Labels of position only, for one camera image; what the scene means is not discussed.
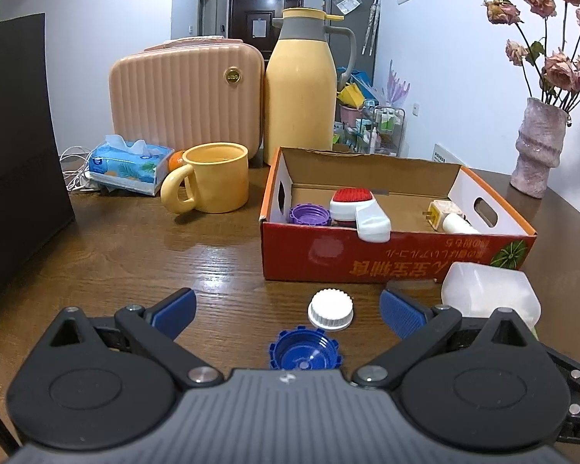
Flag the pink textured vase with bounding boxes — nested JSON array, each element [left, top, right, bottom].
[[510, 97, 573, 200]]

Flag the purple wall sticker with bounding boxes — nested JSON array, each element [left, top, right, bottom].
[[386, 60, 411, 107]]

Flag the yellow mug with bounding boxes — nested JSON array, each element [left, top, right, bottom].
[[160, 142, 249, 214]]

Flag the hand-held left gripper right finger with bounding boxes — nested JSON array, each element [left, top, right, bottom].
[[350, 287, 537, 390]]

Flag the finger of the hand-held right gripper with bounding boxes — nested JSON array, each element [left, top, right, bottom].
[[536, 336, 580, 414]]

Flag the red cardboard box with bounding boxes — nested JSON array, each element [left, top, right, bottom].
[[259, 146, 537, 283]]

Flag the white folded umbrella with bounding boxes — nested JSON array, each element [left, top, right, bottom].
[[371, 0, 382, 56], [362, 0, 374, 56]]

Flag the dark brown door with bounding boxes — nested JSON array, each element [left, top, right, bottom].
[[229, 0, 304, 59]]

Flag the blue plastic toy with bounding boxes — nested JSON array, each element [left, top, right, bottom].
[[348, 70, 378, 102]]

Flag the blue bottle cap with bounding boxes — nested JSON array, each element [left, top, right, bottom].
[[269, 328, 343, 370]]

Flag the white cylinder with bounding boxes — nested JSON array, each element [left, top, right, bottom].
[[444, 213, 481, 235]]

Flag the yellow thermos jug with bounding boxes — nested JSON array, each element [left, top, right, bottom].
[[264, 7, 357, 166]]

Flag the dried pink rose bouquet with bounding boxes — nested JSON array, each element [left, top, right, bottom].
[[482, 0, 580, 114]]

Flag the white plug adapter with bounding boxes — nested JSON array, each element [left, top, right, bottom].
[[425, 200, 466, 229]]

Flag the grey refrigerator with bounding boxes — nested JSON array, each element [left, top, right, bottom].
[[324, 0, 380, 88]]

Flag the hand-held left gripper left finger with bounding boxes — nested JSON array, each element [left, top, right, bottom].
[[48, 287, 225, 390]]

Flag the metal wire storage cart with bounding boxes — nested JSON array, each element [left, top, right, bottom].
[[362, 105, 407, 156]]

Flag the blue tissue pack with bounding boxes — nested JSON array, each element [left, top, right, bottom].
[[88, 134, 175, 197]]

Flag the white cables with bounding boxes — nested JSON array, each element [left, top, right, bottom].
[[58, 146, 100, 193]]

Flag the pink bucket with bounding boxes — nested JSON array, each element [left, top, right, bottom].
[[339, 104, 363, 129]]

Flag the black monitor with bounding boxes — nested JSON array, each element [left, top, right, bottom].
[[0, 13, 77, 322]]

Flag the white leaning board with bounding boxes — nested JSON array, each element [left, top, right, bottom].
[[434, 142, 467, 167]]

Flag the white ridged bottle cap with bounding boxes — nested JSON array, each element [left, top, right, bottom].
[[308, 288, 355, 332]]

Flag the red and white lint brush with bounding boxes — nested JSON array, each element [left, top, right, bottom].
[[329, 188, 392, 242]]

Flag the purple bottle cap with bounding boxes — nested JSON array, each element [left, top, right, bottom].
[[288, 203, 333, 227]]

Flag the translucent white plastic bottle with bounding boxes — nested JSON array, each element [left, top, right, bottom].
[[440, 261, 542, 332]]

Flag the pink ribbed suitcase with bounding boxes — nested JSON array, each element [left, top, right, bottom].
[[109, 39, 266, 165]]

